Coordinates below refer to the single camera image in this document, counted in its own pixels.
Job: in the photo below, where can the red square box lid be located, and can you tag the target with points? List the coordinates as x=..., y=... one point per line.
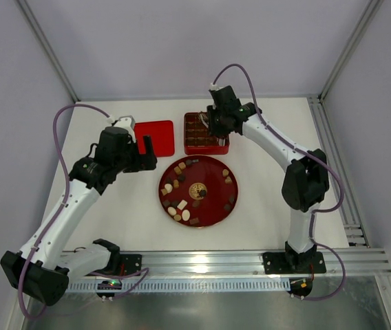
x=162, y=136

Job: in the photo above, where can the brown round chocolate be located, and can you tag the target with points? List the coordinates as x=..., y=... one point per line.
x=195, y=203

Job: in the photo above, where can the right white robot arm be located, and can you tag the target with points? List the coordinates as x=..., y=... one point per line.
x=305, y=181

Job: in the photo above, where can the tan heart chocolate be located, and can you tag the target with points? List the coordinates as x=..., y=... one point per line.
x=228, y=180

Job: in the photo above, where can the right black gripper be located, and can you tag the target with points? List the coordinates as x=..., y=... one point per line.
x=217, y=124

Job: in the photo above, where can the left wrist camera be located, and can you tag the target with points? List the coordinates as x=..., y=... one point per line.
x=125, y=122

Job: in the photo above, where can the white heart chocolate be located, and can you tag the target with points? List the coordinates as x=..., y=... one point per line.
x=168, y=187

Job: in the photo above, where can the perforated cable duct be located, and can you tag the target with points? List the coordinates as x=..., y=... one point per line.
x=179, y=285

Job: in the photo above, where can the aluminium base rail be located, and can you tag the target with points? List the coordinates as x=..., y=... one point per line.
x=356, y=260

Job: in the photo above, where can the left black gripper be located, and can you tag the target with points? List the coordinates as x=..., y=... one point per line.
x=141, y=158

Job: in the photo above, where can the red square chocolate box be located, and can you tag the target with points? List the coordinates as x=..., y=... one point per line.
x=198, y=141

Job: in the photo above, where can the white spiral round chocolate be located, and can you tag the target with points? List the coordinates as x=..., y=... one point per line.
x=171, y=210

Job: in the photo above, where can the round red lacquer plate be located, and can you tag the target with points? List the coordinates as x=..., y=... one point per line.
x=204, y=175

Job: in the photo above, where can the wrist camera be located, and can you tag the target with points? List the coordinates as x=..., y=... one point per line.
x=215, y=89
x=125, y=122

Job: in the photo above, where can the white rectangular chocolate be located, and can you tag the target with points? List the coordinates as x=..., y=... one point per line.
x=182, y=205

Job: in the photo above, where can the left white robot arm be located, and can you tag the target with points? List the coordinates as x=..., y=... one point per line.
x=38, y=269

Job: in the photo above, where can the steel tongs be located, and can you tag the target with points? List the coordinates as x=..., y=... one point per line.
x=213, y=129

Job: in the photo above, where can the white oval chocolate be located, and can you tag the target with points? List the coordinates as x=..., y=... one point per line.
x=185, y=215

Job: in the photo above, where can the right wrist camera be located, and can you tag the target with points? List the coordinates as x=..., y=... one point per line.
x=215, y=89

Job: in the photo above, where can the brown striped square chocolate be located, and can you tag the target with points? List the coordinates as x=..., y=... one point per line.
x=194, y=221

